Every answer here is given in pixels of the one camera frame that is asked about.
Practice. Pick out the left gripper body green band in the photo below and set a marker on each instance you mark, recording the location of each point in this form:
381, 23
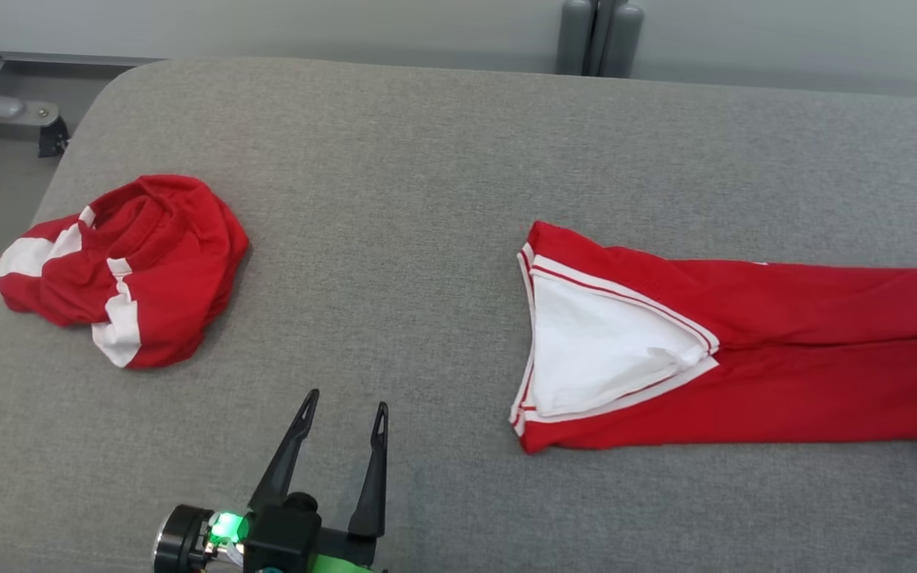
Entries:
283, 541

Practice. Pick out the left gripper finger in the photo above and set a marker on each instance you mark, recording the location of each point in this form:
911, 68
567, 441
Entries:
283, 461
372, 493

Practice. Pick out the red garment with white bands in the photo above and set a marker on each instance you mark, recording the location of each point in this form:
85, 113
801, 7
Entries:
172, 263

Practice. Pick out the red lettered garment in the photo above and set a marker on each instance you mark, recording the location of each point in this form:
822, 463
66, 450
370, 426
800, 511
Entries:
785, 390

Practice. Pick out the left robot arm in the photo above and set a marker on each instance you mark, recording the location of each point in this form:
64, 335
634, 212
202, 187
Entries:
180, 541

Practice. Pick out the black caster wheel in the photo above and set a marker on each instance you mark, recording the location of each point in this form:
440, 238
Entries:
53, 137

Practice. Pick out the grey partition post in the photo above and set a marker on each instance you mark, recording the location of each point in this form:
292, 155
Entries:
598, 36

